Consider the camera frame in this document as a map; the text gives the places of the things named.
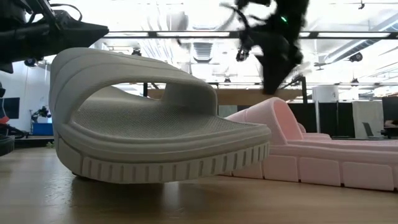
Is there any long linear ceiling light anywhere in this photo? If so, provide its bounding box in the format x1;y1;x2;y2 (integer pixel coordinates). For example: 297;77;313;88
104;30;398;40

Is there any wooden shelf board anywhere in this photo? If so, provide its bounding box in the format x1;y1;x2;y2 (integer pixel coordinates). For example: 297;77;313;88
147;88;304;106

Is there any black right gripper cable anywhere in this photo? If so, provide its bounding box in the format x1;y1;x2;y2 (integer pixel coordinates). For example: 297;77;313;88
219;1;251;52

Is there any dark office chair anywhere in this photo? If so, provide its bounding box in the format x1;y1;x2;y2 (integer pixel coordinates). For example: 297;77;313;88
362;122;384;139

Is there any person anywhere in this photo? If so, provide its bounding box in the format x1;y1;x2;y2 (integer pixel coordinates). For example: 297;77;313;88
384;119;398;139

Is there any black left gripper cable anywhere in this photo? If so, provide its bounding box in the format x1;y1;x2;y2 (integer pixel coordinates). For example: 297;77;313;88
49;2;83;22

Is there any ceiling air vent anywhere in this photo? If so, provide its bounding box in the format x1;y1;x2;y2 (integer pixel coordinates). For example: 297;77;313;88
192;42;214;63

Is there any white panel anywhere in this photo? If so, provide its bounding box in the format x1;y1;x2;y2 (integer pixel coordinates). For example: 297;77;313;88
352;101;385;139

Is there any black partition wall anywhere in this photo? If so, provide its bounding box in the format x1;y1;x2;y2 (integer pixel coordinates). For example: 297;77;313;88
238;102;355;139

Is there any light grey slide sandal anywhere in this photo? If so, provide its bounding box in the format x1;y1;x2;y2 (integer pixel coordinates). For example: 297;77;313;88
49;47;272;184

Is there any thin black horizontal rail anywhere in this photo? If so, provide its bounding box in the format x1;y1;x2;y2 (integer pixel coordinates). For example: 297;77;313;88
208;82;398;86

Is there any black wall monitor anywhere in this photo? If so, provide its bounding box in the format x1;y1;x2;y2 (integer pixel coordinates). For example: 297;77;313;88
0;97;21;119

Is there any dark low platform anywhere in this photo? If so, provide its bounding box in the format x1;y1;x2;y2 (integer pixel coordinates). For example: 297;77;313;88
14;135;55;147

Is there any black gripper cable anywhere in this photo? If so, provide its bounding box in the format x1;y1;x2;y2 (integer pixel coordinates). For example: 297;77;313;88
219;1;251;52
49;2;83;22

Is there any blue bin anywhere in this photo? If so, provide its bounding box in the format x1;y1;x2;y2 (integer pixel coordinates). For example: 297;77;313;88
32;123;54;136

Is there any black metal shelf frame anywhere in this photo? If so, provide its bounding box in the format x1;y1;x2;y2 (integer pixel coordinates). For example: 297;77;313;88
142;75;308;105

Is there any black desk monitor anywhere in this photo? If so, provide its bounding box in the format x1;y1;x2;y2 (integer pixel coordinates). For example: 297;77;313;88
381;96;398;121

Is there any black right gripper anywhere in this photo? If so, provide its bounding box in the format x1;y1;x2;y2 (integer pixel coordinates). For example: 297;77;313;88
239;0;311;95

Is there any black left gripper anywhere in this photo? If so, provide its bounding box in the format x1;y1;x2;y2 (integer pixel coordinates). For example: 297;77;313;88
0;0;110;74

